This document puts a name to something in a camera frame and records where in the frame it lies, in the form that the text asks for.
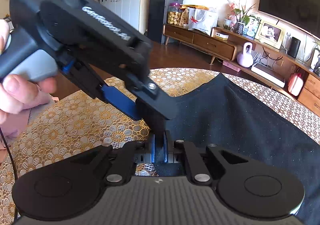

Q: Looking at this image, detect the black mini fridge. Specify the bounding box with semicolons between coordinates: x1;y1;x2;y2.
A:
149;0;184;44

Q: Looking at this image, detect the figurine picture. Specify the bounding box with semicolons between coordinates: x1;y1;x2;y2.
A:
244;17;262;37

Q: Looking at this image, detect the patterned vase green plant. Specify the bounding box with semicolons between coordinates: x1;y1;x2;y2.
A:
310;37;320;76

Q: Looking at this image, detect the purple kettlebell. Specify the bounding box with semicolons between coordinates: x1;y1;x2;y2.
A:
236;42;254;68

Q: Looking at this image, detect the wooden TV stand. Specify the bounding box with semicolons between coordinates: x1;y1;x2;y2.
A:
162;23;320;111

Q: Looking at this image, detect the cookie jar pink lid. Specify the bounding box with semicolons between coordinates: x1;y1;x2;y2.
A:
167;2;182;26

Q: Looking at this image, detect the white shopping bag red print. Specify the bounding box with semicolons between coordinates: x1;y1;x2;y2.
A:
187;8;219;36

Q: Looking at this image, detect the grey white wall cabinet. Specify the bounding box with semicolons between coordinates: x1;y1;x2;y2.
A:
94;0;150;35

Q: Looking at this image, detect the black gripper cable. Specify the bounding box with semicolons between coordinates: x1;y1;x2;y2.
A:
0;127;19;218

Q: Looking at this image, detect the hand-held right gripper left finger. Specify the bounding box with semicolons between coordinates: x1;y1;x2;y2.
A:
71;133;156;186

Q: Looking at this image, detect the white flat set-top box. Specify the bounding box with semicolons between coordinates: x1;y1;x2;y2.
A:
251;63;286;88

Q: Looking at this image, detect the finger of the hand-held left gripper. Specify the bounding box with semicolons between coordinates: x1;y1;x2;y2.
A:
126;73;180;136
99;84;143;121

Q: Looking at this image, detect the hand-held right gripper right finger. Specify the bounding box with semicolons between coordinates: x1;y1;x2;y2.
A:
164;131;252;186

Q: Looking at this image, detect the black speaker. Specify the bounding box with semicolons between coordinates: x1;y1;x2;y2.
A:
287;37;302;58

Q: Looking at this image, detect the black garment white lettering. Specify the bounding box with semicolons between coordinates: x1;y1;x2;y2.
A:
135;72;320;225

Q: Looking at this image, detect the yellow bag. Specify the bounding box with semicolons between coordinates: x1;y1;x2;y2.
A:
180;4;209;10

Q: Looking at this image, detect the patterned vase with orchid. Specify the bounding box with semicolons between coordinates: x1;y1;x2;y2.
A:
224;0;262;34

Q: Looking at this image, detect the cream photo frame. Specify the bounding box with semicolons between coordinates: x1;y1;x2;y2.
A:
257;21;285;49

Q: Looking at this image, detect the snack bag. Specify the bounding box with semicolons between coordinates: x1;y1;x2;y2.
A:
179;7;190;26

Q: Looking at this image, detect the pink flat box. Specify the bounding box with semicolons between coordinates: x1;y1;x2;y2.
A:
222;61;242;72

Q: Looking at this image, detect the pink carrying case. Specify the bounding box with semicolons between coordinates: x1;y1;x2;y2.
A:
287;72;306;96

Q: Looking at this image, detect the small white yellow box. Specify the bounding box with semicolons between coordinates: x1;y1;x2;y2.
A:
211;32;229;40

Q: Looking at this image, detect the person's left hand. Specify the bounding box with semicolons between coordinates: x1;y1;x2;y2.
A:
0;20;57;125

